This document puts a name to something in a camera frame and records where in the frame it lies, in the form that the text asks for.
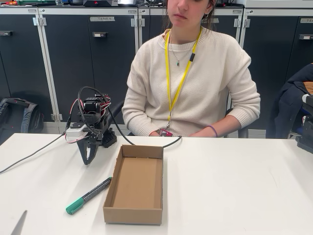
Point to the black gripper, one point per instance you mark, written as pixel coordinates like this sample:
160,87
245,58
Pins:
89,142

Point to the black marker with green cap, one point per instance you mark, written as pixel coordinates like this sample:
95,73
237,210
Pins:
95,189

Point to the brown cardboard box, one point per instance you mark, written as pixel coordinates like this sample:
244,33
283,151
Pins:
137,181

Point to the person's left forearm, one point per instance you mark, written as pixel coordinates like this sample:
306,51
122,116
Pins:
239,115

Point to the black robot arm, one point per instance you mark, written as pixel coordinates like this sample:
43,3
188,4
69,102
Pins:
91,106

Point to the person's right forearm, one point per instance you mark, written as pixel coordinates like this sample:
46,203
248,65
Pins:
137,120

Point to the idle black robot arm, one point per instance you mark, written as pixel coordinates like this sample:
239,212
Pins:
306,144

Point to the person in cream sweater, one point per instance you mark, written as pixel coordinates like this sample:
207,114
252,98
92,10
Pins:
207,85

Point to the person's right hand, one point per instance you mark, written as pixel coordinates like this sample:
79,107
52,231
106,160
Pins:
156,134

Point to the person's left hand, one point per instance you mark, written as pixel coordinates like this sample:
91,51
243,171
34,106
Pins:
205,132

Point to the pink badge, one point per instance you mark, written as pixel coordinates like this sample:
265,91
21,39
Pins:
166,133

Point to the dark grey backpack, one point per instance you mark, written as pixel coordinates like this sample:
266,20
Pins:
14,117

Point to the grey metal blade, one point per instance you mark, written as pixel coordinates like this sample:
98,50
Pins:
19,225

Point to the purple wrist band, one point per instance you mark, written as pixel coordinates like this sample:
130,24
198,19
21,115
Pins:
214,131

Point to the grey team label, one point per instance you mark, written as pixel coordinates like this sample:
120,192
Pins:
102,18
306,20
215,20

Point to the black device with red accents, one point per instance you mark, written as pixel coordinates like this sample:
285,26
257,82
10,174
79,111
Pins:
100,3

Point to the clear glass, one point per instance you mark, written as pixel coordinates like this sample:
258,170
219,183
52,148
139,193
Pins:
60,2

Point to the silver hoop earring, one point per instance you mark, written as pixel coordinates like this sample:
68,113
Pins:
206,15

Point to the dark jacket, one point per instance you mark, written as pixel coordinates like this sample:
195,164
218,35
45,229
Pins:
288,105

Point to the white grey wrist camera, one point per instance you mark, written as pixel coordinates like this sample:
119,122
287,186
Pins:
74,133

